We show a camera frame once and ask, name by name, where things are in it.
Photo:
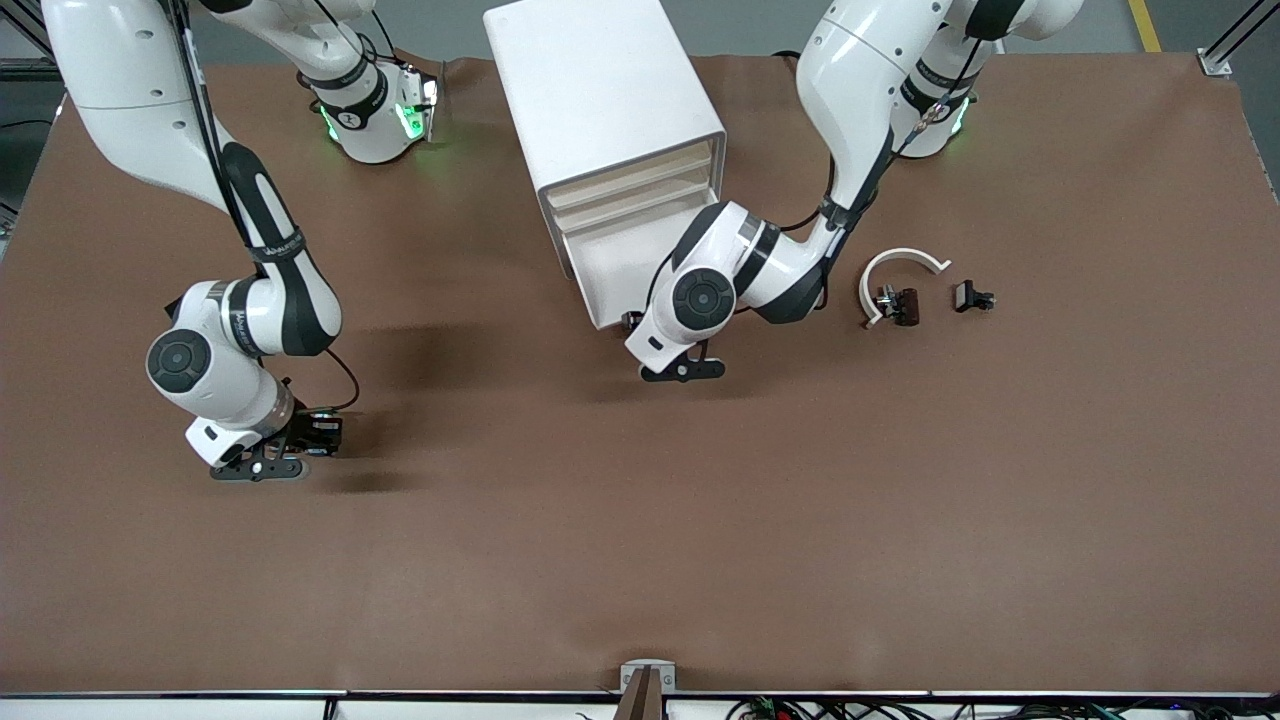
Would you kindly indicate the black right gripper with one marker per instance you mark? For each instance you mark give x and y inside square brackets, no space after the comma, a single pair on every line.
[316,431]

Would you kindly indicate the small grey metal bracket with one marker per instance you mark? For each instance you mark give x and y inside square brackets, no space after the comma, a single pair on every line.
[630,668]

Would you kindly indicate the brown table cover mat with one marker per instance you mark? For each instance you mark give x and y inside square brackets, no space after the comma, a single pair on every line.
[640,500]

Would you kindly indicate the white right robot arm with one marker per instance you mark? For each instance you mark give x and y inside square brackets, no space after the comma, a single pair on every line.
[130,90]

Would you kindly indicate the white table edge rail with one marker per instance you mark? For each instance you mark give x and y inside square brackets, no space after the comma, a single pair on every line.
[150,706]

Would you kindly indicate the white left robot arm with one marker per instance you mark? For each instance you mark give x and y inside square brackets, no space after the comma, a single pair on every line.
[860,90]

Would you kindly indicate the small brown component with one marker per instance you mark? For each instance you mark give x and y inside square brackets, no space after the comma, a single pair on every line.
[906,306]

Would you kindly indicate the small black clip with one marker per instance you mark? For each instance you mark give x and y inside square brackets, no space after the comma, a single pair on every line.
[966,296]

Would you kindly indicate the brown camera post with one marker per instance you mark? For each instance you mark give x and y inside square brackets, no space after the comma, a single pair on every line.
[642,700]

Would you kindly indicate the white curved plastic piece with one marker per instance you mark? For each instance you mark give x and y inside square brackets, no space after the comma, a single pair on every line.
[870,275]

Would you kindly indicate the aluminium frame profile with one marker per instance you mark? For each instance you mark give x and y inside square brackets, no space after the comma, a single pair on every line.
[1225,50]
[25,40]

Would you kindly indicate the white arm base connector plate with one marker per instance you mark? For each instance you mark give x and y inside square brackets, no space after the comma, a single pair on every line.
[425,100]

